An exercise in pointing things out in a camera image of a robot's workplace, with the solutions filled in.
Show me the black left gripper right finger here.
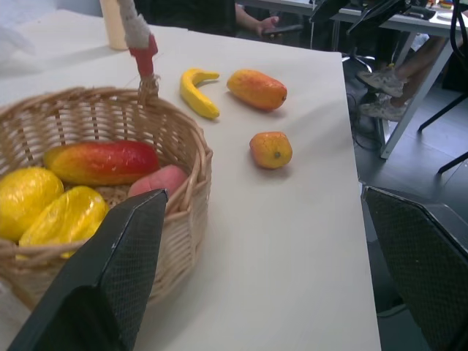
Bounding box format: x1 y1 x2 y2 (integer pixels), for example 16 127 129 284
361 185 468 351

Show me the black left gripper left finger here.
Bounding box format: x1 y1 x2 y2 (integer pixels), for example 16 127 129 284
7 188 170 351

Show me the wicker basket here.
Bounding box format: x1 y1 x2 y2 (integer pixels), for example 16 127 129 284
0 0 214 312

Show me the small round orange fruit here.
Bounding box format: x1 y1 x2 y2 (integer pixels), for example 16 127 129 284
249 131 293 170

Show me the ridged yellow starfruit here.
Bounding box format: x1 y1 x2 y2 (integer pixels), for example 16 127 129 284
15 185 110 260

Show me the pink peach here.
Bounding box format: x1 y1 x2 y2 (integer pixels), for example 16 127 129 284
127 164 189 213

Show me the red and yellow mango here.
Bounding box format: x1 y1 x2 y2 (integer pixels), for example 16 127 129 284
43 140 161 186

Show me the round yellow lemon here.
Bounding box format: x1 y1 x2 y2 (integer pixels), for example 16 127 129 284
0 167 65 243

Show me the black chair leg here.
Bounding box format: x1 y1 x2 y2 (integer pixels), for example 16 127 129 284
418 93 468 132

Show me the grey sneaker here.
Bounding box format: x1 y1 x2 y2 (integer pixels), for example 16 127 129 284
358 94 409 122
356 67 409 99

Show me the yellow banana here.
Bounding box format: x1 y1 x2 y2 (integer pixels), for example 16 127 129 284
179 67 221 119

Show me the seated person's bare leg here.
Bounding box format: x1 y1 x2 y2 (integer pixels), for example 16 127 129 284
396 34 451 83

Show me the long orange papaya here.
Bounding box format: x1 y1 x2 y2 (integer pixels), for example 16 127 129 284
226 69 288 112

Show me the cream cylindrical container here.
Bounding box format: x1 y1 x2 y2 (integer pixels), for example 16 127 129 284
99 0 129 51

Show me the black smartphone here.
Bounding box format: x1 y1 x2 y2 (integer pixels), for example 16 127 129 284
262 23 304 36

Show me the seated person's hand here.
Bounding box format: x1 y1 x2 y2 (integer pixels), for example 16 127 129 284
255 15 281 37

